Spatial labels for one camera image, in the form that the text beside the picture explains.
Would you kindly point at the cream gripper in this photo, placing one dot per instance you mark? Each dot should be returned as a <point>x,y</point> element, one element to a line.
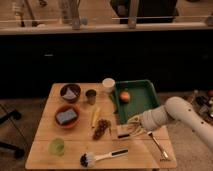
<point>134,125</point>

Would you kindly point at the yellow banana toy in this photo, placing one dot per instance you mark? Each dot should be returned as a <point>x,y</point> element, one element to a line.
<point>95,117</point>

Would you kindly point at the metal cup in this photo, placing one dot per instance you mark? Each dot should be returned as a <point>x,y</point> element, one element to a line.
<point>91,96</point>

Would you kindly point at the green plastic tray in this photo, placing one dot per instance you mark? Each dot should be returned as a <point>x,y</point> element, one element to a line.
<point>142,97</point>

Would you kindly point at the dark brown bowl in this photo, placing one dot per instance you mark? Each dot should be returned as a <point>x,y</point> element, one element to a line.
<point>74,87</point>

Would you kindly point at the metal fork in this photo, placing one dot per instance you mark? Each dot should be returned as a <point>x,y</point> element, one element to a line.
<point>162,150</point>

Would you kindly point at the white cup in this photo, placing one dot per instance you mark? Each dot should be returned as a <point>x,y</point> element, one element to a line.
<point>108,84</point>

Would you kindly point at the brown grape bunch toy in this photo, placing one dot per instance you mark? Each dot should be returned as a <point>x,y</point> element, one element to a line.
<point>102,126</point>

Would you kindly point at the orange ball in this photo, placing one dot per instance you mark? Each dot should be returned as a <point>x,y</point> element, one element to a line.
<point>124,96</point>

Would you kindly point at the grey cloth in bowl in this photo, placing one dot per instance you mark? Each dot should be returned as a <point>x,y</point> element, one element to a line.
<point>69,95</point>

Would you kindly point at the blue sponge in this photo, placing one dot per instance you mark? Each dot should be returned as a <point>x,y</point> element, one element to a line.
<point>66,116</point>

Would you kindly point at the green plastic cup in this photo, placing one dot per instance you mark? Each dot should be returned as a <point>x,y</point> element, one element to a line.
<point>57,147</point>

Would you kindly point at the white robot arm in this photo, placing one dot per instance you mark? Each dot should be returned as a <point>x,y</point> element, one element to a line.
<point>174,109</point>

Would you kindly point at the orange bowl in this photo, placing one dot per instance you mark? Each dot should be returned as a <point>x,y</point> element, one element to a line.
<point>73,122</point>

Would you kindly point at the white dish brush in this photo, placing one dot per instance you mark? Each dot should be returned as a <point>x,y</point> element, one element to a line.
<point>89,159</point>

